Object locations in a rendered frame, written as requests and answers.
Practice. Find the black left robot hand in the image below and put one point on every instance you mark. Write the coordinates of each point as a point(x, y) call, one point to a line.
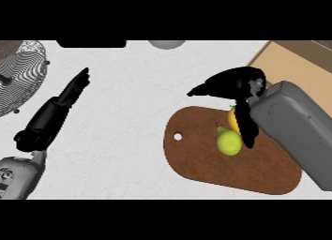
point(49, 120)

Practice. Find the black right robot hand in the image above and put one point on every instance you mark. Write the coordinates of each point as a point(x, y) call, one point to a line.
point(233, 82)

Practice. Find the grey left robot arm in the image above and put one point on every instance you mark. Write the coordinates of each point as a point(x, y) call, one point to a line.
point(13, 178)

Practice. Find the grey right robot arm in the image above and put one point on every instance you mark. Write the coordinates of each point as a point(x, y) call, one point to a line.
point(303, 137)

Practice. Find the green pear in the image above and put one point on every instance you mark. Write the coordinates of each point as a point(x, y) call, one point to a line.
point(229, 142)

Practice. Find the brown wooden cutting board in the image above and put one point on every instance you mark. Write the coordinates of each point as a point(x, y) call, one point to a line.
point(229, 156)

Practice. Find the yellow banana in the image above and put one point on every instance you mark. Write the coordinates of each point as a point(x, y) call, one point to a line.
point(232, 120)

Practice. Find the grey round bowl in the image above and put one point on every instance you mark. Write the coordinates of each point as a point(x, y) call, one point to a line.
point(165, 44)

